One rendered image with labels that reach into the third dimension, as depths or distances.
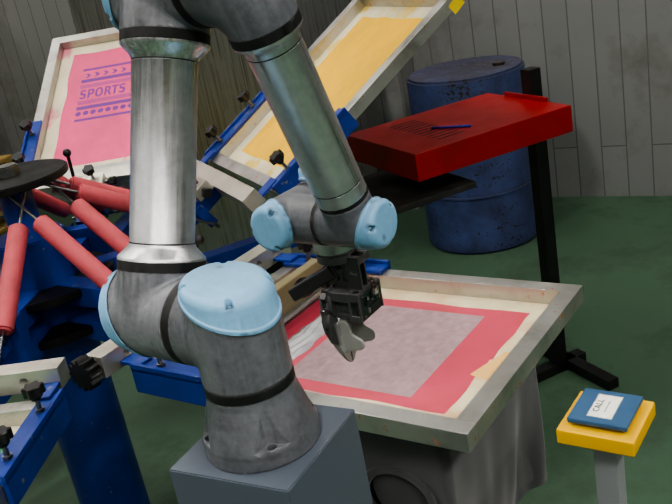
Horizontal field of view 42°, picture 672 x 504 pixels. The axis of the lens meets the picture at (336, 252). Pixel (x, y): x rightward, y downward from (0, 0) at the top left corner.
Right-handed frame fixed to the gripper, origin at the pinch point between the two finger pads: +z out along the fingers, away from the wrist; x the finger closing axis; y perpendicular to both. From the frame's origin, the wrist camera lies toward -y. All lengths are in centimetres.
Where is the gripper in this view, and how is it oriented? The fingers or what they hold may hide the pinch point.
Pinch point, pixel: (347, 353)
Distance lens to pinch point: 153.3
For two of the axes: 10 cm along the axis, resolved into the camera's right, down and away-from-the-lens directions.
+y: 8.2, 0.6, -5.6
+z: 1.8, 9.2, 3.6
